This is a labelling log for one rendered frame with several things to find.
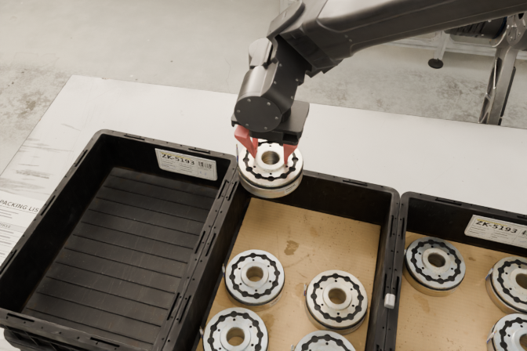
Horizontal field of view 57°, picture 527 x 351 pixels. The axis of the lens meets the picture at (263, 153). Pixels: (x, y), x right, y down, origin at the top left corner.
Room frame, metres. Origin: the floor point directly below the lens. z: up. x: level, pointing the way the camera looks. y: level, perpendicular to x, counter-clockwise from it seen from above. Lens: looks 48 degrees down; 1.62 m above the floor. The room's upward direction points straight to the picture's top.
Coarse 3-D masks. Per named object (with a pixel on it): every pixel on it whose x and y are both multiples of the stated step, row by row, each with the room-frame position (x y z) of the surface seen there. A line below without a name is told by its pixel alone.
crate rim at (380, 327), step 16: (304, 176) 0.58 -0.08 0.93; (320, 176) 0.57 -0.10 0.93; (336, 176) 0.57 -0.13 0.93; (384, 192) 0.54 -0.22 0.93; (224, 208) 0.50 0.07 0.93; (208, 240) 0.44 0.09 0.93; (208, 256) 0.41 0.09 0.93; (384, 256) 0.41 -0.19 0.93; (384, 272) 0.38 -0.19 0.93; (192, 288) 0.35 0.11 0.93; (384, 288) 0.36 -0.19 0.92; (176, 320) 0.30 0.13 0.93; (384, 320) 0.30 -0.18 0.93; (176, 336) 0.28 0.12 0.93; (384, 336) 0.28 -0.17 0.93
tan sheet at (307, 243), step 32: (256, 224) 0.54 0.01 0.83; (288, 224) 0.54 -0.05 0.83; (320, 224) 0.54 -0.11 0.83; (352, 224) 0.54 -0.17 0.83; (288, 256) 0.47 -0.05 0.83; (320, 256) 0.47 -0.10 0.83; (352, 256) 0.47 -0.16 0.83; (224, 288) 0.40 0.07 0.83; (288, 288) 0.40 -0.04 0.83; (288, 320) 0.34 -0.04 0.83
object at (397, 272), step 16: (416, 192) 0.54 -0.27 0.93; (400, 208) 0.50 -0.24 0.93; (464, 208) 0.50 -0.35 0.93; (480, 208) 0.50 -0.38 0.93; (496, 208) 0.50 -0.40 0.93; (400, 224) 0.47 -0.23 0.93; (400, 240) 0.44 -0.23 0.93; (400, 256) 0.41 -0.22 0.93; (400, 272) 0.38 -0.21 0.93; (400, 288) 0.35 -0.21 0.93
